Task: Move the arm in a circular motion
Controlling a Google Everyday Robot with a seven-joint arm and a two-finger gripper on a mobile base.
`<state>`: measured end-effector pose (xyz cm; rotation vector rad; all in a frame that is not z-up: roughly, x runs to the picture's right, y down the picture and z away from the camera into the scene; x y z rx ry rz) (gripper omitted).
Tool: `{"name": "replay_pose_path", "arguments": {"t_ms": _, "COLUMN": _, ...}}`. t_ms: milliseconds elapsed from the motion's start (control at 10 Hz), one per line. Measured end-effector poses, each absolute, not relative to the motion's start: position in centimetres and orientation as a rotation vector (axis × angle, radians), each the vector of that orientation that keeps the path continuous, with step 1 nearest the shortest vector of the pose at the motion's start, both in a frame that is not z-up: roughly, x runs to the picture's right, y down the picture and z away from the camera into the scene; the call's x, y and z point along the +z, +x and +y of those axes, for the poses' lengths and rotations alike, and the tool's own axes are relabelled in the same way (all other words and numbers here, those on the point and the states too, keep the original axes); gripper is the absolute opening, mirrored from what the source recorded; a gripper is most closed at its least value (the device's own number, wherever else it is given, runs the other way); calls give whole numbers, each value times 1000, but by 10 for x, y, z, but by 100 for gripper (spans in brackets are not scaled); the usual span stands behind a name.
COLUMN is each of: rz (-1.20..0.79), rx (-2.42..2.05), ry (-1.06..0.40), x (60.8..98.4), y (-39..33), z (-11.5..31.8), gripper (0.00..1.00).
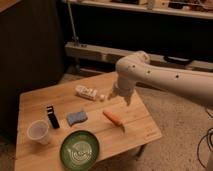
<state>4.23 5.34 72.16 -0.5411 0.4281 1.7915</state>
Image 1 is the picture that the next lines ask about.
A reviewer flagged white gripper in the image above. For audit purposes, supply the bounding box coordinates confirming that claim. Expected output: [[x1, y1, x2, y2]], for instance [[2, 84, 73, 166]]
[[107, 83, 134, 106]]

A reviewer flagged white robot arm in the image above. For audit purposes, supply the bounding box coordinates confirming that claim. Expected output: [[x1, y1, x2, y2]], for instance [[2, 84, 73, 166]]
[[109, 51, 213, 110]]

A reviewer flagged orange carrot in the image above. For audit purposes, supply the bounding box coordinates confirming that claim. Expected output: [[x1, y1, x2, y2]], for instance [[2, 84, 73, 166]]
[[103, 111, 125, 131]]

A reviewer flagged white plastic bottle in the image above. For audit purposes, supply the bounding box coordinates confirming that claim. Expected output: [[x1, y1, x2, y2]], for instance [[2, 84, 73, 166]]
[[75, 85, 105, 101]]

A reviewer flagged blue sponge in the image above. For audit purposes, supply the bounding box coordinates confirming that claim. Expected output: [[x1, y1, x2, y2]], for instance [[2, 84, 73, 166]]
[[67, 111, 88, 126]]

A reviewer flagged black object on shelf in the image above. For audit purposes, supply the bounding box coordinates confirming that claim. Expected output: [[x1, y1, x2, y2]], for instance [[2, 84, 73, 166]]
[[163, 56, 193, 66]]

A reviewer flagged green ceramic plate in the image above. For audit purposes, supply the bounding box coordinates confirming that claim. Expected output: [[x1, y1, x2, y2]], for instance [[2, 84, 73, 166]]
[[59, 130, 100, 171]]

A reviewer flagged black rectangular block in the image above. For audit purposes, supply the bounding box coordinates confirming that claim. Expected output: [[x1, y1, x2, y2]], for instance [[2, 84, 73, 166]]
[[47, 106, 60, 129]]

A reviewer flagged small wooden table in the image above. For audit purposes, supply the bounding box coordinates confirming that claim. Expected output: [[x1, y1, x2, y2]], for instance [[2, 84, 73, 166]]
[[15, 72, 162, 171]]

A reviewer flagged metal shelf rack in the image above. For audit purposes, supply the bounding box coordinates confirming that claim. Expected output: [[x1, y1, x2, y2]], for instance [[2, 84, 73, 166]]
[[60, 0, 213, 72]]

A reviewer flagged clear plastic cup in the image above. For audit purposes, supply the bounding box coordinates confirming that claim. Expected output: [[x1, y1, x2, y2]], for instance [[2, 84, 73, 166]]
[[27, 120, 50, 145]]

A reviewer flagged black cable on floor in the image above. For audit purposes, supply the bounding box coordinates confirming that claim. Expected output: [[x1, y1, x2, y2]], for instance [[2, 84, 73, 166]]
[[196, 109, 213, 170]]

